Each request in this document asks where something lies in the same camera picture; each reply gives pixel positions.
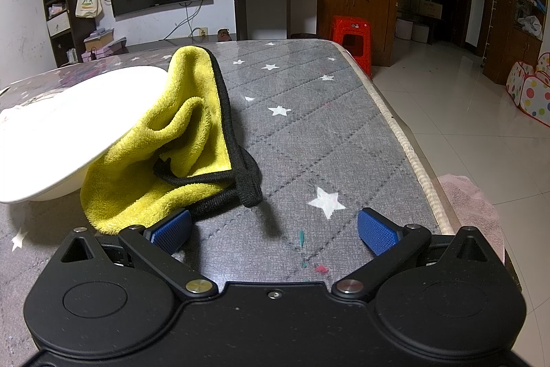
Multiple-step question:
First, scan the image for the white plastic bag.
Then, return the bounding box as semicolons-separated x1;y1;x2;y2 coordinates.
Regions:
518;15;543;39

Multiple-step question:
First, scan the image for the wooden bookshelf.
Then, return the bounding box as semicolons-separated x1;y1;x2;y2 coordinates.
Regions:
481;0;550;86

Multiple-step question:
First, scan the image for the red plastic stool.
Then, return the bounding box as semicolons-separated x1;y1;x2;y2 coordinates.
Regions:
330;15;373;77

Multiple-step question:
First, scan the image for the grey star-print table mat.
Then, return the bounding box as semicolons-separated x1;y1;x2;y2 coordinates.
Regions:
0;38;456;333

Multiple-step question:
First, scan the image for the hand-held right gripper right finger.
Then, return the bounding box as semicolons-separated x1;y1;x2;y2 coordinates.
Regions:
330;207;495;302

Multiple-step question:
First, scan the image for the pink towel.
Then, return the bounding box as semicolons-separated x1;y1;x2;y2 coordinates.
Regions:
436;173;505;265

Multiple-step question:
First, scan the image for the polka dot play tent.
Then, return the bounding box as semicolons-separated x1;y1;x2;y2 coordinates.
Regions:
506;52;550;119

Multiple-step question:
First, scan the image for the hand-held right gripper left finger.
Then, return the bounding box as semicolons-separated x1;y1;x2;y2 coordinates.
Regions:
60;209;218;301

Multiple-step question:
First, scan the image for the cardboard box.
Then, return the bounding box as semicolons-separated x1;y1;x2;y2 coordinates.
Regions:
406;0;443;20

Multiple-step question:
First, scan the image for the yellow microfiber cloth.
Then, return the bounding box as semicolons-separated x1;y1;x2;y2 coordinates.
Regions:
80;45;264;235

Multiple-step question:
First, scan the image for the white bowl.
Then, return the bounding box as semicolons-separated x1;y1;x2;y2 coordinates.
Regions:
0;65;169;203

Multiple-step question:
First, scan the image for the stack of gift boxes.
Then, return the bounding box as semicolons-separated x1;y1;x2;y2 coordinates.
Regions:
81;28;129;62

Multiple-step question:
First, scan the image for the white wire rack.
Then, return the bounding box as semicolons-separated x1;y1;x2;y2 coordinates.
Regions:
483;0;499;69

